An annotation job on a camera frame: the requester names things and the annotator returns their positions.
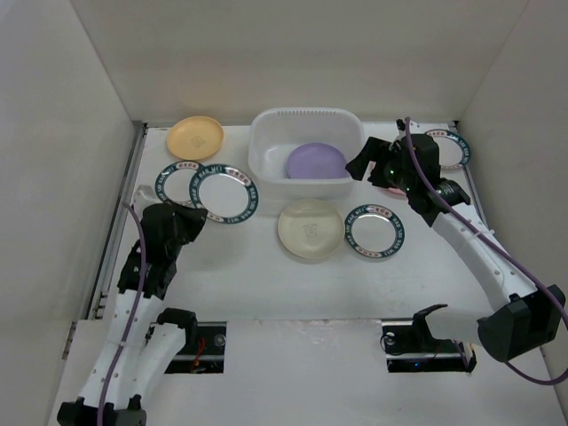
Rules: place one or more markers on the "pink plastic plate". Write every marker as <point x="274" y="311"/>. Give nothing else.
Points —
<point x="392" y="191"/>

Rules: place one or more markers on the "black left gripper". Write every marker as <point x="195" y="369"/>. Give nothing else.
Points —
<point x="196" y="216"/>

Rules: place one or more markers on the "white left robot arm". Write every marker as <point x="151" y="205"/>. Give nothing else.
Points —
<point x="144" y="336"/>

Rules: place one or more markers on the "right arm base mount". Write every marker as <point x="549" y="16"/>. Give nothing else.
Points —
<point x="406" y="353"/>

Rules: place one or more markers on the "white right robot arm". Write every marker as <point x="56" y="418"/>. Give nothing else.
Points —
<point x="525" y="314"/>

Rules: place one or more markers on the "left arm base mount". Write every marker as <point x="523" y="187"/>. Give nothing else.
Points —
<point x="206" y="356"/>

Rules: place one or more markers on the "cream plastic plate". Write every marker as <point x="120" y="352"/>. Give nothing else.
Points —
<point x="311" y="229"/>

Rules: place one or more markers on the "yellow plastic plate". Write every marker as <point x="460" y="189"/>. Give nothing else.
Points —
<point x="195" y="138"/>

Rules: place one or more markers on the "translucent white plastic bin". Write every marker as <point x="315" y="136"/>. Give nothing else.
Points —
<point x="276" y="133"/>

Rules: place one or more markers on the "purple plastic plate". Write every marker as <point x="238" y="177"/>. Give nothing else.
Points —
<point x="316" y="161"/>

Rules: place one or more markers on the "green rim plate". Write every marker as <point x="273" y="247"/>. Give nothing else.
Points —
<point x="374" y="231"/>
<point x="228" y="194"/>
<point x="454" y="150"/>
<point x="172" y="183"/>

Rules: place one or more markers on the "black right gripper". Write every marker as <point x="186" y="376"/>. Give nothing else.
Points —
<point x="375" y="161"/>

